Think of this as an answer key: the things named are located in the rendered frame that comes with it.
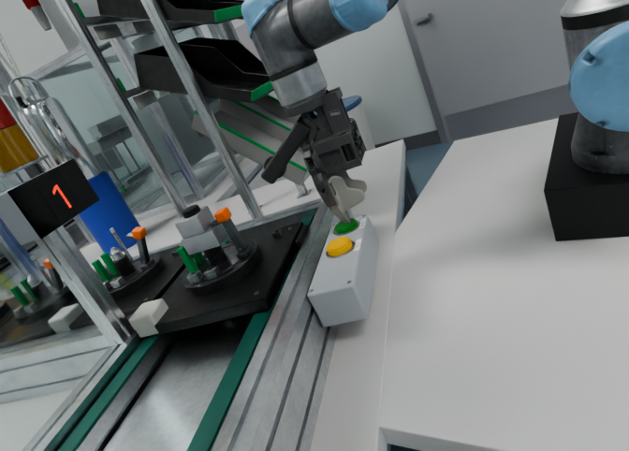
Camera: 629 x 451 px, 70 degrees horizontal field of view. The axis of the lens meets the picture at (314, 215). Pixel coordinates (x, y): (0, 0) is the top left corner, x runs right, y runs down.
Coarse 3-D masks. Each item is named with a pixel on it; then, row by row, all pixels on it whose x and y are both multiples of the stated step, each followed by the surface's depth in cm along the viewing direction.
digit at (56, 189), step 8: (48, 176) 61; (56, 176) 62; (40, 184) 60; (48, 184) 61; (56, 184) 62; (64, 184) 63; (40, 192) 60; (48, 192) 61; (56, 192) 62; (64, 192) 63; (72, 192) 64; (48, 200) 60; (56, 200) 61; (64, 200) 62; (72, 200) 64; (56, 208) 61; (64, 208) 62; (72, 208) 63; (80, 208) 65; (56, 216) 61; (64, 216) 62
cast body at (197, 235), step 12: (192, 216) 72; (204, 216) 73; (180, 228) 73; (192, 228) 72; (204, 228) 72; (216, 228) 73; (192, 240) 73; (204, 240) 73; (216, 240) 72; (192, 252) 74
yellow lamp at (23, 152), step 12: (0, 132) 57; (12, 132) 58; (0, 144) 58; (12, 144) 58; (24, 144) 59; (0, 156) 58; (12, 156) 58; (24, 156) 59; (36, 156) 61; (0, 168) 59; (12, 168) 59
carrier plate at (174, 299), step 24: (264, 240) 83; (288, 240) 78; (264, 264) 73; (288, 264) 73; (168, 288) 81; (240, 288) 69; (264, 288) 66; (168, 312) 72; (192, 312) 68; (216, 312) 66; (240, 312) 65
